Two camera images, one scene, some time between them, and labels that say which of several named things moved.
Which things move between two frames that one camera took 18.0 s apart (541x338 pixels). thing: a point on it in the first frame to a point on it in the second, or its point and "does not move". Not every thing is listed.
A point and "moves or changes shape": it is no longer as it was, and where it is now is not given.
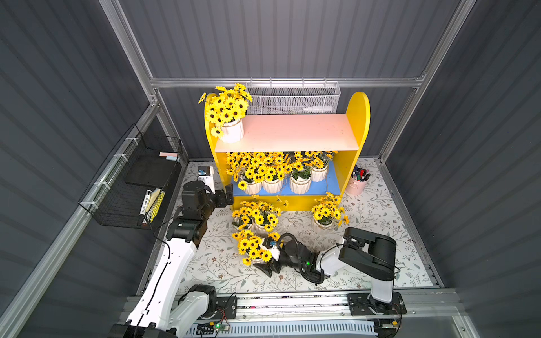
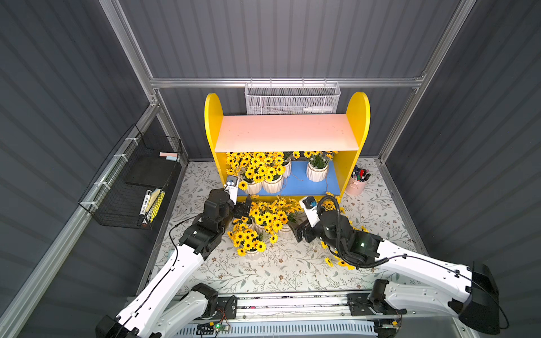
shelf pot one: (225, 109) moves or changes shape
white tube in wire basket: (321, 109) does not move
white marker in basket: (143, 208) does not move
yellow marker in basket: (155, 203) does not move
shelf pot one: (246, 168) does not move
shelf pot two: (269, 170) does not move
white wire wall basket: (293, 98) does not move
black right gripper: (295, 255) to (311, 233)
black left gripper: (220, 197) to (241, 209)
